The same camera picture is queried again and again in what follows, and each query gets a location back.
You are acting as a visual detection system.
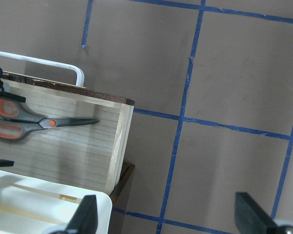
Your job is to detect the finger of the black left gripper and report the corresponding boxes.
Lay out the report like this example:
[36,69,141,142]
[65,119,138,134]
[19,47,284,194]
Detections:
[0,159,14,167]

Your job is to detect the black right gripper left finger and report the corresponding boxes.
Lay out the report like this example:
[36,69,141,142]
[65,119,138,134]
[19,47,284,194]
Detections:
[66,195,97,234]

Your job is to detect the light wood drawer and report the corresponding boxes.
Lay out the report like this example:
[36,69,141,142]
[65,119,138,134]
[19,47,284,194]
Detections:
[0,72,135,194]

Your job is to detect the white drawer handle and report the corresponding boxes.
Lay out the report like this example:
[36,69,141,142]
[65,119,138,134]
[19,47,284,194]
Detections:
[0,51,84,87]

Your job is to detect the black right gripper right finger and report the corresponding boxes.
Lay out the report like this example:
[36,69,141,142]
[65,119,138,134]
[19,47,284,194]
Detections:
[234,192,277,234]

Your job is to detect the cream plastic tray stack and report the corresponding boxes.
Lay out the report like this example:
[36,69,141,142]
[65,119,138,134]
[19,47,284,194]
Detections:
[0,170,112,234]

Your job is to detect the dark brown wooden drawer box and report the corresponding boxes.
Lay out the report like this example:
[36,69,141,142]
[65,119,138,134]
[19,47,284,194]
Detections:
[109,162,135,204]

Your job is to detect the grey orange scissors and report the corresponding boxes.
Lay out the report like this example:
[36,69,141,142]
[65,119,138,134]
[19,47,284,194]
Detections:
[0,97,100,140]

